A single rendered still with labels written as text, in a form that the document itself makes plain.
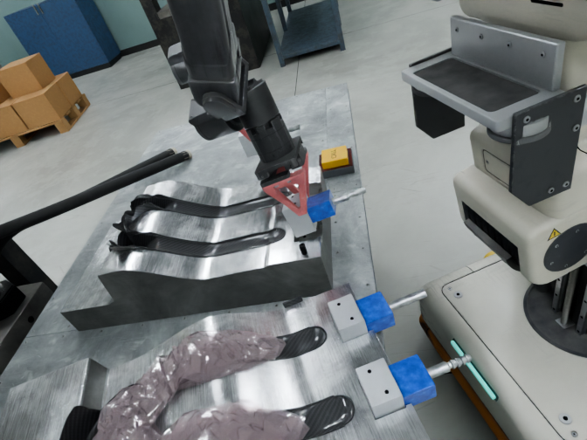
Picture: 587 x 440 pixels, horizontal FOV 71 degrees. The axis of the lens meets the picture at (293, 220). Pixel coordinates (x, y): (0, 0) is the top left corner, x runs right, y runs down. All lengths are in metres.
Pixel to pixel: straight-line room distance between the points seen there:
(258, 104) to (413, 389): 0.41
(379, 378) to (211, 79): 0.40
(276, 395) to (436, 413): 0.96
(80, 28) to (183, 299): 6.98
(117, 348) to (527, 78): 0.77
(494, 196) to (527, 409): 0.54
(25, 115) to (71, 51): 2.59
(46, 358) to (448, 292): 1.04
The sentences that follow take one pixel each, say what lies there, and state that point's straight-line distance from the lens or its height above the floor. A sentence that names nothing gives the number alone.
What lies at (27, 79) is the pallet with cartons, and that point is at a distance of 5.50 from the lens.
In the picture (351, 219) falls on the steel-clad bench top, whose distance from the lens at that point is 0.82.
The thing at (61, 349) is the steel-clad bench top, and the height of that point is 0.80.
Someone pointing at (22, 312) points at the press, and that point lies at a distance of 1.12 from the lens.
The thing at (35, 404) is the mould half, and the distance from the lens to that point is 0.68.
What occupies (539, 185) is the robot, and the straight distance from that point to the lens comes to 0.67.
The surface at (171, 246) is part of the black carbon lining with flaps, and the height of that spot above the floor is 0.91.
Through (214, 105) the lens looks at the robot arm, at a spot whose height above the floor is 1.15.
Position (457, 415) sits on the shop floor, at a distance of 1.45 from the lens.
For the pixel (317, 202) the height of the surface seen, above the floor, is 0.94.
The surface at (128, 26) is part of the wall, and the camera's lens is 7.87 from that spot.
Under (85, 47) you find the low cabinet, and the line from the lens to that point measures 7.66.
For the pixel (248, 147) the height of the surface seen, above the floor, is 0.93.
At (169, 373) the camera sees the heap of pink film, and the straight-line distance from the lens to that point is 0.58.
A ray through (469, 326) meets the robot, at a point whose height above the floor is 0.28.
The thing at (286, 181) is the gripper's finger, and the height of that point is 1.01.
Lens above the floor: 1.32
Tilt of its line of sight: 37 degrees down
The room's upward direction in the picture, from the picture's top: 20 degrees counter-clockwise
